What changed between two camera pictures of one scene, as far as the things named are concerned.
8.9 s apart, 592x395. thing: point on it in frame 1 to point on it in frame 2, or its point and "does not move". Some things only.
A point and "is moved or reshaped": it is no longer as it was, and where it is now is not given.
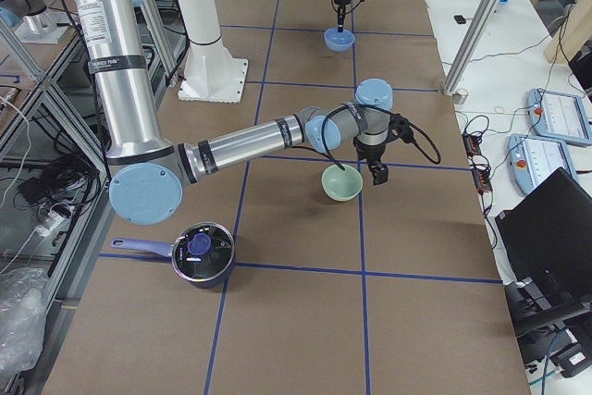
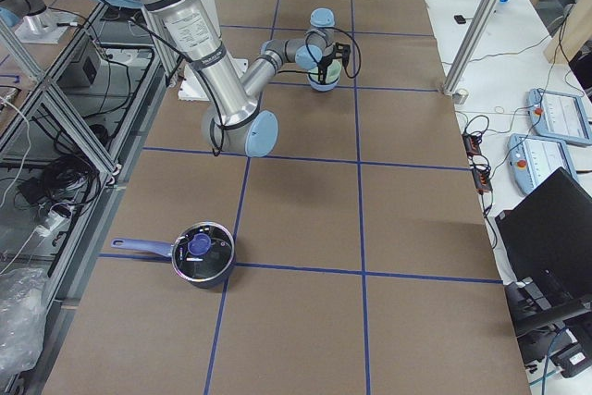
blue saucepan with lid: x=203 y=253 does not move
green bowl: x=339 y=184 to x=333 y=72
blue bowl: x=339 y=41 is moved or reshaped
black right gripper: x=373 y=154 to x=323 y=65
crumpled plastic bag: x=23 y=295 does not move
